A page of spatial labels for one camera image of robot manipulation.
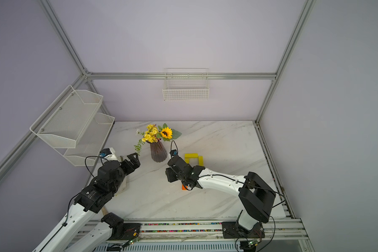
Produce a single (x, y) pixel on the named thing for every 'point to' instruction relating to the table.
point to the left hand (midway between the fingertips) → (130, 160)
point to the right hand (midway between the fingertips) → (171, 173)
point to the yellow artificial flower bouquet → (154, 134)
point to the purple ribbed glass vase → (158, 152)
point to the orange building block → (183, 188)
